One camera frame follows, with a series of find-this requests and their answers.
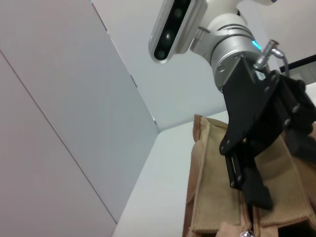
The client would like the right gripper cable with connector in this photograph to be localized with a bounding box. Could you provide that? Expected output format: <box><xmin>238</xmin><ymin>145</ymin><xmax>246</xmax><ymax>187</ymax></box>
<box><xmin>254</xmin><ymin>40</ymin><xmax>291</xmax><ymax>76</ymax></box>

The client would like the khaki canvas food bag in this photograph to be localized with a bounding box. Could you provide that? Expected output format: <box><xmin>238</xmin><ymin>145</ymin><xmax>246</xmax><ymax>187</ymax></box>
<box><xmin>182</xmin><ymin>114</ymin><xmax>316</xmax><ymax>237</ymax></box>

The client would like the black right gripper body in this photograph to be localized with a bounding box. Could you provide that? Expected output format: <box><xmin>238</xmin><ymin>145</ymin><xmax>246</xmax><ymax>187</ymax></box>
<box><xmin>219</xmin><ymin>56</ymin><xmax>287</xmax><ymax>158</ymax></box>

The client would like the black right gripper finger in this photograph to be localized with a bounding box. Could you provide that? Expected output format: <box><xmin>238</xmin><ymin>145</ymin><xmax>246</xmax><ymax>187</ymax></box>
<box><xmin>281</xmin><ymin>75</ymin><xmax>316</xmax><ymax>160</ymax></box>
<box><xmin>225</xmin><ymin>138</ymin><xmax>274</xmax><ymax>210</ymax></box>

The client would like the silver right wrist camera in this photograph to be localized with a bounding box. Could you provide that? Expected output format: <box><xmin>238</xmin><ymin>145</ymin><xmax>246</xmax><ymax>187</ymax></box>
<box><xmin>148</xmin><ymin>0</ymin><xmax>208</xmax><ymax>66</ymax></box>

